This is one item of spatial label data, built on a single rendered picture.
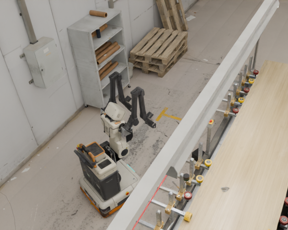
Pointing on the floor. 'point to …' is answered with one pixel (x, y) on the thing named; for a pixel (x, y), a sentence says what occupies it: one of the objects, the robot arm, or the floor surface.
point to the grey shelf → (115, 18)
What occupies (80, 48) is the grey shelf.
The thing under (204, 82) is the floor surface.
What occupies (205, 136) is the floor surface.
